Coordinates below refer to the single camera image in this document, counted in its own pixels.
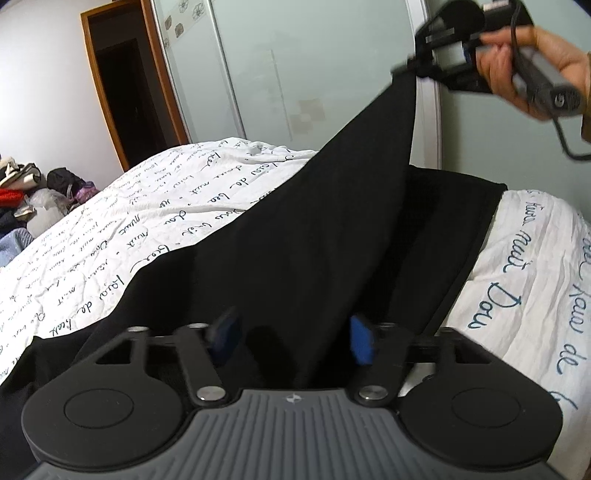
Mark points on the blue blanket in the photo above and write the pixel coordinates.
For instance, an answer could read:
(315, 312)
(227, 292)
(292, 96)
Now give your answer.
(13, 243)

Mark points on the wooden door frame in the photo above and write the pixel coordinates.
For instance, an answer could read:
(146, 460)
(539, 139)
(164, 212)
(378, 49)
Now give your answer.
(133, 86)

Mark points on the black pants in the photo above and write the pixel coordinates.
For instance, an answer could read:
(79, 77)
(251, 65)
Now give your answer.
(357, 232)

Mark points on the pile of clothes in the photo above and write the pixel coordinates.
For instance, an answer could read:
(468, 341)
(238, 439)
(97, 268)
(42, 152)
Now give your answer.
(48, 197)

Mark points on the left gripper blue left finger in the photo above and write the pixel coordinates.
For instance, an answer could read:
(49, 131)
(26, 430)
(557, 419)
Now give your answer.
(222, 331)

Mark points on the red knit garment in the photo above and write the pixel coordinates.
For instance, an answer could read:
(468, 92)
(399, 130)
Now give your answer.
(10, 199)

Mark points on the frosted glass wardrobe door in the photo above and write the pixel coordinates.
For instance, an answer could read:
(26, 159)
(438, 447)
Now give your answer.
(288, 73)

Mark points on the white script-print bed sheet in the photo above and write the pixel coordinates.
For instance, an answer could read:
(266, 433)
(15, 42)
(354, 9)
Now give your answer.
(527, 298)

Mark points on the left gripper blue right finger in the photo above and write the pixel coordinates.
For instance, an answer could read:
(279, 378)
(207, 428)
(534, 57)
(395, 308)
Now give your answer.
(362, 341)

